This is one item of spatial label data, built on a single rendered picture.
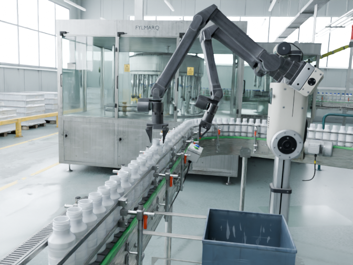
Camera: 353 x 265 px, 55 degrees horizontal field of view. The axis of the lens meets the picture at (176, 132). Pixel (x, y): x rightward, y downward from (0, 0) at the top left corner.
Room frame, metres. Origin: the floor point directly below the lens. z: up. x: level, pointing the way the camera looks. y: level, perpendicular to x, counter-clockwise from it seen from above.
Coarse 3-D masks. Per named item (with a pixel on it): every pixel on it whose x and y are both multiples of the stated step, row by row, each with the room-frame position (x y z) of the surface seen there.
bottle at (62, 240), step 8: (64, 216) 0.75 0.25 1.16; (56, 224) 0.72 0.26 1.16; (64, 224) 0.72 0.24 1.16; (56, 232) 0.72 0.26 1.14; (64, 232) 0.72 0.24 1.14; (48, 240) 0.72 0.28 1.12; (56, 240) 0.71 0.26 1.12; (64, 240) 0.71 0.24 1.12; (72, 240) 0.72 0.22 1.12; (48, 248) 0.72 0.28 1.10; (56, 248) 0.70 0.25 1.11; (64, 248) 0.71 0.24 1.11; (48, 256) 0.72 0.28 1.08; (56, 256) 0.70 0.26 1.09; (72, 256) 0.72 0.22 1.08; (48, 264) 0.72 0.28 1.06; (64, 264) 0.71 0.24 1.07; (72, 264) 0.72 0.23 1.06
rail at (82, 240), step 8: (184, 144) 2.45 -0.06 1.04; (168, 152) 1.81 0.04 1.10; (176, 152) 2.10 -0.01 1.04; (160, 160) 1.60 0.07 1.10; (152, 168) 1.44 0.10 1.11; (144, 176) 1.31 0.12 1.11; (136, 184) 1.19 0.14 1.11; (128, 192) 1.10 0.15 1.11; (144, 192) 1.31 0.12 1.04; (136, 200) 1.20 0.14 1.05; (112, 208) 0.95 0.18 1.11; (104, 216) 0.88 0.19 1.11; (96, 224) 0.83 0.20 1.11; (88, 232) 0.78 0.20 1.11; (112, 232) 0.95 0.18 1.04; (80, 240) 0.74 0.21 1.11; (104, 240) 0.88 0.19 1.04; (40, 248) 0.70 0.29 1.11; (72, 248) 0.70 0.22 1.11; (96, 248) 0.83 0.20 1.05; (32, 256) 0.67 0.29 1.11; (64, 256) 0.66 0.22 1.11; (24, 264) 0.64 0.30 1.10; (56, 264) 0.63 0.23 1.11
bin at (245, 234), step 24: (192, 216) 1.36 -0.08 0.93; (216, 216) 1.40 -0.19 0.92; (240, 216) 1.38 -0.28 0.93; (264, 216) 1.37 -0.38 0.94; (216, 240) 1.40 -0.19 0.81; (240, 240) 1.38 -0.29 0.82; (264, 240) 1.37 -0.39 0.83; (288, 240) 1.17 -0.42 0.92; (216, 264) 1.09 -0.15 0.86; (240, 264) 1.08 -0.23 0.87; (264, 264) 1.07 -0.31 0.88; (288, 264) 1.06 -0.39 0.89
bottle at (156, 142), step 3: (153, 138) 1.68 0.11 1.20; (156, 138) 1.69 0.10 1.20; (153, 141) 1.66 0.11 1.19; (156, 141) 1.66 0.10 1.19; (159, 141) 1.67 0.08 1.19; (153, 144) 1.66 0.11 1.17; (156, 144) 1.66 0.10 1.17; (159, 144) 1.67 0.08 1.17; (159, 147) 1.66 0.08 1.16; (159, 150) 1.65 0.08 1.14; (162, 150) 1.67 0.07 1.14; (159, 153) 1.65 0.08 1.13; (162, 153) 1.67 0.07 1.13
